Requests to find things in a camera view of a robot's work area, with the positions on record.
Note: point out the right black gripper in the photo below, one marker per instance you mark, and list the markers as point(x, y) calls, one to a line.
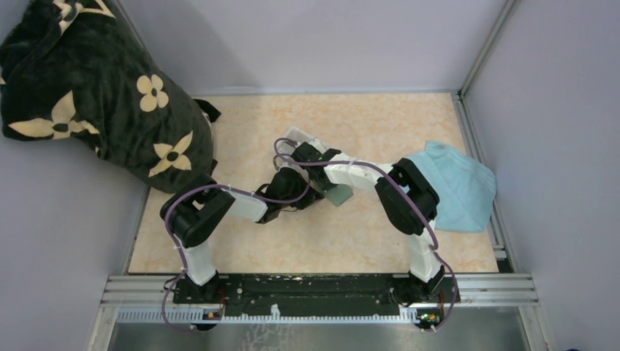
point(324, 188)

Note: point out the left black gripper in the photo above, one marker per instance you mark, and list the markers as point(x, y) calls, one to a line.
point(308, 200)

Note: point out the translucent white plastic bin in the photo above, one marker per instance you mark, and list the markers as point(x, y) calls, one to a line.
point(293, 136)

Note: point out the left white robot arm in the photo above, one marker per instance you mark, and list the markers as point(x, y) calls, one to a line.
point(192, 215)

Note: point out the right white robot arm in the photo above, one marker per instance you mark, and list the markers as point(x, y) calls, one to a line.
point(407, 198)

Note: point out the light blue towel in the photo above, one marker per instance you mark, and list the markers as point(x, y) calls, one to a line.
point(466, 187)

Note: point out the black floral blanket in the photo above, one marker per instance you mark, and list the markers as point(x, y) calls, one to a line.
point(74, 69)

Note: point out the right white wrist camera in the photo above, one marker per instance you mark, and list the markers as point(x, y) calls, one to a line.
point(319, 145)

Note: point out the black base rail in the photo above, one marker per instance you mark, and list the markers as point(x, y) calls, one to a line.
point(316, 295)

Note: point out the aluminium frame rail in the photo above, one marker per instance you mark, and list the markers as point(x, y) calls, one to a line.
point(149, 298)

